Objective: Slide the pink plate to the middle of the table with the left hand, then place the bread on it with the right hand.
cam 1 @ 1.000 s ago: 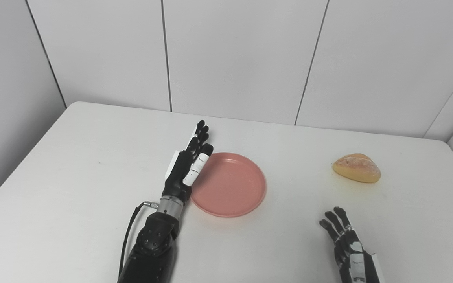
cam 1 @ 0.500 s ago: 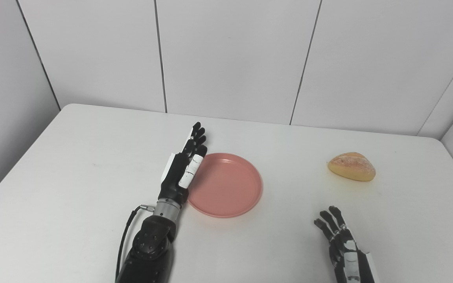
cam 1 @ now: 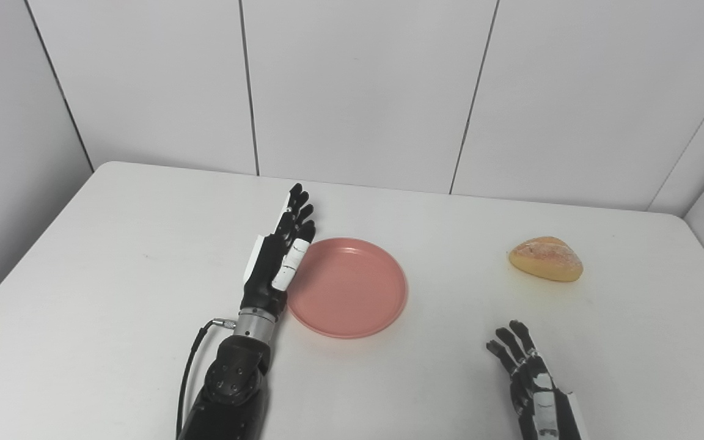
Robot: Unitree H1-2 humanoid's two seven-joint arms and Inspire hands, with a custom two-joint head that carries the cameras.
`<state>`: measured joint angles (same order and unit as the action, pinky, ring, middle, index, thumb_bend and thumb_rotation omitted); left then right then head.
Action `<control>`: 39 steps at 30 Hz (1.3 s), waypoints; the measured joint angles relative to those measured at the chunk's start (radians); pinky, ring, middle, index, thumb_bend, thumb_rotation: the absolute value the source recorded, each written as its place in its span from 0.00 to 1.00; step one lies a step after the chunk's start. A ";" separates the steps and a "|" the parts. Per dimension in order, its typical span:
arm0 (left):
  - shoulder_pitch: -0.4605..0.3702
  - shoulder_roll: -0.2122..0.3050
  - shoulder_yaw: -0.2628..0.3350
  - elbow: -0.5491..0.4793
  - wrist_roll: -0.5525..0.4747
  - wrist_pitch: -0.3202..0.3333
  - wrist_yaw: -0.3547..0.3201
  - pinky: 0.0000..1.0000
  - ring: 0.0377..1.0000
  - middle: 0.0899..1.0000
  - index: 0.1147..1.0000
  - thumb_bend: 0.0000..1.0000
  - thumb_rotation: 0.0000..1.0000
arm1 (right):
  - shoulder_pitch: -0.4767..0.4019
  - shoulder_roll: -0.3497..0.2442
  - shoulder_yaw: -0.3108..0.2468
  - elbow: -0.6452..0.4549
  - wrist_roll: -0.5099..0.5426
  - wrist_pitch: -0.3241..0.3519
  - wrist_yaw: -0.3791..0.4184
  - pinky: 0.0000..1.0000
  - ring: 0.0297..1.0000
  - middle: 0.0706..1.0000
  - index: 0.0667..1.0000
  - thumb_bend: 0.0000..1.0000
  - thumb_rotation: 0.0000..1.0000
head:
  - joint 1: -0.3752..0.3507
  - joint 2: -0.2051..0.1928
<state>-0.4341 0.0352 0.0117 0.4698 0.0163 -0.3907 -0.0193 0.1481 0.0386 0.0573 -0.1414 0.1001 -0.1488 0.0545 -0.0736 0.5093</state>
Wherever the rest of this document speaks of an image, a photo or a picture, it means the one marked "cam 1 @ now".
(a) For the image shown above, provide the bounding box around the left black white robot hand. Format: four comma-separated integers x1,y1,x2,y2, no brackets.
240,182,317,319

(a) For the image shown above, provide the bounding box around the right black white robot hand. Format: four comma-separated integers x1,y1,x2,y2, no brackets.
486,320,589,440

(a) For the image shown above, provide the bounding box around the pink round plate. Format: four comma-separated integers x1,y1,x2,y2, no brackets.
286,237,409,340

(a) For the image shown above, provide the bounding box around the golden bread roll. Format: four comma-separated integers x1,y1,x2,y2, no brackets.
508,236,584,283

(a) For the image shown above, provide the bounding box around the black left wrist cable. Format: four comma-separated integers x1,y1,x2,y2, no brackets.
175,317,237,438

